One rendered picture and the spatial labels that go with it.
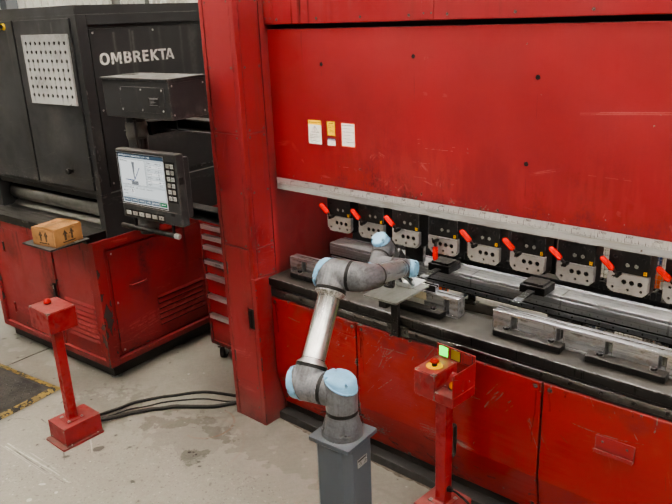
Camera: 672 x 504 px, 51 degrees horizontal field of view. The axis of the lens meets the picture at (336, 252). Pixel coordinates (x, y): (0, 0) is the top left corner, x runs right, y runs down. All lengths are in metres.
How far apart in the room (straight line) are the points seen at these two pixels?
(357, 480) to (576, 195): 1.32
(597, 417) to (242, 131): 2.05
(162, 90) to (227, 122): 0.37
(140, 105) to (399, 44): 1.29
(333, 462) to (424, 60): 1.64
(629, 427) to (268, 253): 1.95
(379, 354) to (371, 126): 1.08
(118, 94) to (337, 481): 2.16
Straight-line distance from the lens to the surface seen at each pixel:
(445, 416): 3.10
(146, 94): 3.55
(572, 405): 2.99
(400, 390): 3.45
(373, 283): 2.59
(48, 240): 4.36
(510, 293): 3.37
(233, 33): 3.50
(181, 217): 3.51
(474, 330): 3.14
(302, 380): 2.54
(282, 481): 3.71
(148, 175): 3.62
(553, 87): 2.78
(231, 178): 3.67
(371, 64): 3.21
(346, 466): 2.59
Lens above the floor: 2.21
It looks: 19 degrees down
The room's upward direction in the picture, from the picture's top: 2 degrees counter-clockwise
